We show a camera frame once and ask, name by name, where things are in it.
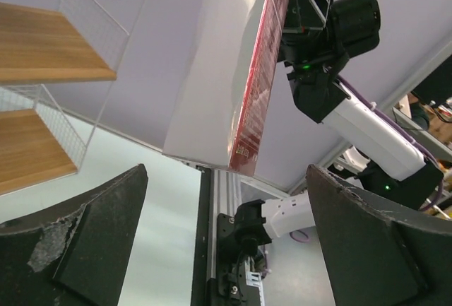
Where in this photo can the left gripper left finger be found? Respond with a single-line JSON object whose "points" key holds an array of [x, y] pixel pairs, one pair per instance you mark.
{"points": [[75, 252]]}

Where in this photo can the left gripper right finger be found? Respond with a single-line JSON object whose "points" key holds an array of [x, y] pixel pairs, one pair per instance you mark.
{"points": [[376, 251]]}

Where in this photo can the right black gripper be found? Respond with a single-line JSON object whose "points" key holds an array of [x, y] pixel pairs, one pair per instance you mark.
{"points": [[305, 22]]}

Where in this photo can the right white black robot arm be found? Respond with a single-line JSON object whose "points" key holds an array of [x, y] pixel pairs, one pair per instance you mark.
{"points": [[399, 168]]}

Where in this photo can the slotted cable duct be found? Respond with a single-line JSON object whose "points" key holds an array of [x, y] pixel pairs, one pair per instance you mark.
{"points": [[253, 294]]}

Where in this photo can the aluminium rail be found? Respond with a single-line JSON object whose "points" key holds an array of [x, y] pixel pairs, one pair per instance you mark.
{"points": [[222, 224]]}

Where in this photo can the white wire wooden shelf rack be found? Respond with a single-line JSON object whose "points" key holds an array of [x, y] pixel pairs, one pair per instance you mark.
{"points": [[45, 43]]}

